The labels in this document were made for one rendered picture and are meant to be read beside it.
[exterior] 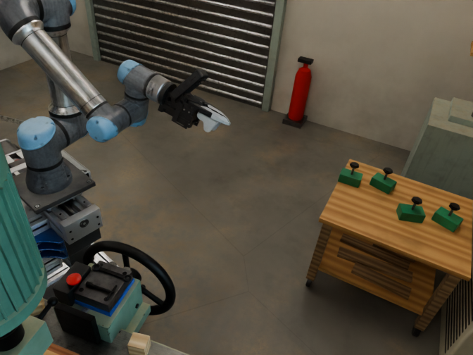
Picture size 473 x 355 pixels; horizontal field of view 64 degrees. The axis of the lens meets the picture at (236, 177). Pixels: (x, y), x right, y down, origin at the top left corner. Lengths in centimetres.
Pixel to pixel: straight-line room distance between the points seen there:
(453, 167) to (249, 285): 139
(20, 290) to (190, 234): 181
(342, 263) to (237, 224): 71
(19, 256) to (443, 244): 170
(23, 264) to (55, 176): 86
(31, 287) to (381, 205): 166
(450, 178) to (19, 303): 239
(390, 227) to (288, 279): 65
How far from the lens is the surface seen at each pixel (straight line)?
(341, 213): 186
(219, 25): 367
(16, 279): 60
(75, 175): 152
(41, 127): 138
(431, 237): 194
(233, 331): 199
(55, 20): 130
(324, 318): 212
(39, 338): 82
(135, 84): 115
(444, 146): 253
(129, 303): 95
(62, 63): 116
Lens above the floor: 172
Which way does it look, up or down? 38 degrees down
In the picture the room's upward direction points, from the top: 6 degrees clockwise
